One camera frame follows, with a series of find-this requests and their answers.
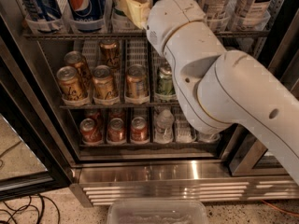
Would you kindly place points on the stainless steel fridge grille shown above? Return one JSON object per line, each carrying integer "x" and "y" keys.
{"x": 205, "y": 181}

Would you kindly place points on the gold lacroix can rear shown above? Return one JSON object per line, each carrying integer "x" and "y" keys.
{"x": 110, "y": 53}

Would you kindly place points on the white labelled can right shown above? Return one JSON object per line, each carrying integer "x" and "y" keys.
{"x": 251, "y": 9}

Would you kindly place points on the clear plastic bin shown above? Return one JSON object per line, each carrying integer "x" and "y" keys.
{"x": 157, "y": 211}

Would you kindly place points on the clear water bottle right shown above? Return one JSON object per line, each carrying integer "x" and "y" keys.
{"x": 209, "y": 138}

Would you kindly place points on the gold lacroix can lane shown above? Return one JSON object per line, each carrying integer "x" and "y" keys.
{"x": 137, "y": 82}
{"x": 104, "y": 83}

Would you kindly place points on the gold lacroix can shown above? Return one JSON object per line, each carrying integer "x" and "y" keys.
{"x": 71, "y": 84}
{"x": 77, "y": 60}
{"x": 110, "y": 53}

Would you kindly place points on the green lacroix can left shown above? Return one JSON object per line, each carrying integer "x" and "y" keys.
{"x": 164, "y": 80}

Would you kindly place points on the left glass fridge door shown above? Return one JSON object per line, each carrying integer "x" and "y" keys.
{"x": 39, "y": 171}

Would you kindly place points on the red can front left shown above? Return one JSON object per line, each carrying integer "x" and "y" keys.
{"x": 90, "y": 131}

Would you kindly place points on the right glass fridge door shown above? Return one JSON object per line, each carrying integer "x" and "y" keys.
{"x": 279, "y": 52}

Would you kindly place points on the glass fridge door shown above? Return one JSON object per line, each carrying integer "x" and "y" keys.
{"x": 279, "y": 52}
{"x": 39, "y": 171}

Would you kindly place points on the white labelled can left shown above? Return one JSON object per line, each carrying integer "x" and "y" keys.
{"x": 215, "y": 0}

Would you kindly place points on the red can rear left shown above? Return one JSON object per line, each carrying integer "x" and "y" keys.
{"x": 94, "y": 114}

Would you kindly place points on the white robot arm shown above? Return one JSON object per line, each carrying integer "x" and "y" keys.
{"x": 217, "y": 87}

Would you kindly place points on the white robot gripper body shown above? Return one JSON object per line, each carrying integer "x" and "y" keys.
{"x": 176, "y": 19}

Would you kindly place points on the red can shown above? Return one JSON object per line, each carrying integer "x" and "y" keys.
{"x": 116, "y": 113}
{"x": 90, "y": 131}
{"x": 139, "y": 129}
{"x": 94, "y": 114}
{"x": 116, "y": 130}

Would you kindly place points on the white labelled can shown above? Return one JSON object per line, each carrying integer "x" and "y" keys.
{"x": 251, "y": 9}
{"x": 215, "y": 0}

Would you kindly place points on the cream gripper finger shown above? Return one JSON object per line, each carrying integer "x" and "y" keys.
{"x": 135, "y": 5}

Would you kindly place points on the red can front right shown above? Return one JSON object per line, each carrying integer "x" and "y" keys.
{"x": 139, "y": 129}

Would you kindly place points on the red can rear middle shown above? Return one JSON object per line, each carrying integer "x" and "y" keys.
{"x": 116, "y": 113}

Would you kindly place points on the gold lacroix can back left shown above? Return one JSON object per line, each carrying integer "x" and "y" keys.
{"x": 77, "y": 60}

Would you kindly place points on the top wire shelf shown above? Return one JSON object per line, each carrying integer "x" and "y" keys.
{"x": 124, "y": 36}

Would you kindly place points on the clear water bottle left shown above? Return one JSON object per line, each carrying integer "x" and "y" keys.
{"x": 163, "y": 127}

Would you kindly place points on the middle wire shelf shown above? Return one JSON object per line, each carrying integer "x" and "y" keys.
{"x": 93, "y": 106}

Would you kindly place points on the gold lacroix can front left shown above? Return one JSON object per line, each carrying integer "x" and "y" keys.
{"x": 71, "y": 84}

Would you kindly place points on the wire shelf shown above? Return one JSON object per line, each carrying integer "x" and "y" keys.
{"x": 93, "y": 106}
{"x": 124, "y": 36}

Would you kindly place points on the clear water bottle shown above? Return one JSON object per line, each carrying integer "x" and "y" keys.
{"x": 163, "y": 127}
{"x": 209, "y": 138}

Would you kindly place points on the red can front middle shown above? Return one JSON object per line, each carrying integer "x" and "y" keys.
{"x": 116, "y": 130}

